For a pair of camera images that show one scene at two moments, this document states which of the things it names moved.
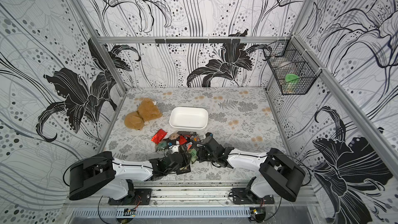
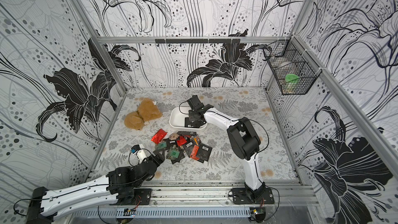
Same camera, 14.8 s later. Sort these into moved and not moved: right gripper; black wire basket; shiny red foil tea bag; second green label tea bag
Moved: right gripper
Not moved: shiny red foil tea bag; second green label tea bag; black wire basket
